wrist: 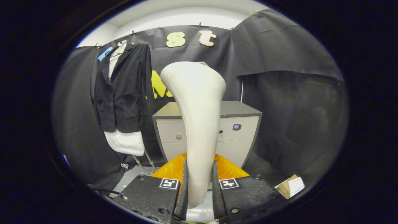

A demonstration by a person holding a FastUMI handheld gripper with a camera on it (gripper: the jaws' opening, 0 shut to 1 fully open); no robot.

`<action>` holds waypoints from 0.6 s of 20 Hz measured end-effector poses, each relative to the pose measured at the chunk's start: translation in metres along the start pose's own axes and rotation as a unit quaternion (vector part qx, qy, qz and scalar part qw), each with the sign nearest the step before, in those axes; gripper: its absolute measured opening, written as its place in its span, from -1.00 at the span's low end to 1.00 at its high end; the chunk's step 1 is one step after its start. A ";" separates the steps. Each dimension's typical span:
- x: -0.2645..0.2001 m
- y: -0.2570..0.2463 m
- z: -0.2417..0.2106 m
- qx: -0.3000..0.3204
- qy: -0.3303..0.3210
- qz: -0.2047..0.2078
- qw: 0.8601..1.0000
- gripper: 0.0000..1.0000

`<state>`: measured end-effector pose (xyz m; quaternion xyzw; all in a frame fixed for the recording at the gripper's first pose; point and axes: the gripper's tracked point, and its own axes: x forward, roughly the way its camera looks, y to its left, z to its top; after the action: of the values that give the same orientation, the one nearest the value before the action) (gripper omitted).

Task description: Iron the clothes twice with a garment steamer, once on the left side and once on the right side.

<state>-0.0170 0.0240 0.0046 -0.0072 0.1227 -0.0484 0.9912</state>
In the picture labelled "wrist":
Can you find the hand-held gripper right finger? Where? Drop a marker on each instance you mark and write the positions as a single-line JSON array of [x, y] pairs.
[[216, 199]]

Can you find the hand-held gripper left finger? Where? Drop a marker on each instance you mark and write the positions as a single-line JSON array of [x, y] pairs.
[[183, 202]]

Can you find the white shirt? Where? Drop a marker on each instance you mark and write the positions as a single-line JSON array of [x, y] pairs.
[[126, 143]]

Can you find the white garment steamer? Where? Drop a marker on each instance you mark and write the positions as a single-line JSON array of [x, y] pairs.
[[196, 109]]

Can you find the black suit jacket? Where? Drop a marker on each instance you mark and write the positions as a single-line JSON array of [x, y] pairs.
[[124, 99]]

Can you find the metal garment stand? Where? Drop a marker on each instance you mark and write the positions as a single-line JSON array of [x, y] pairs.
[[150, 161]]

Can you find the white clothes hanger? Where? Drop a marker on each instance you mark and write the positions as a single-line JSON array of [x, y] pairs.
[[121, 48]]

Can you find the round cabinet lock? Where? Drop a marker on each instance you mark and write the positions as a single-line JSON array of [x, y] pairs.
[[178, 136]]

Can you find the cardboard box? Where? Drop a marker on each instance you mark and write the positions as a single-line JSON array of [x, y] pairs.
[[287, 188]]

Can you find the small cabinet display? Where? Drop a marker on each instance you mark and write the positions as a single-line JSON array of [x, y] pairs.
[[237, 127]]

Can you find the grey cabinet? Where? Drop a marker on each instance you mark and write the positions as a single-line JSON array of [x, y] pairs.
[[239, 109]]

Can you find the black backdrop cloth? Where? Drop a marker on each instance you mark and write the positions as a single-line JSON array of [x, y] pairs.
[[295, 118]]

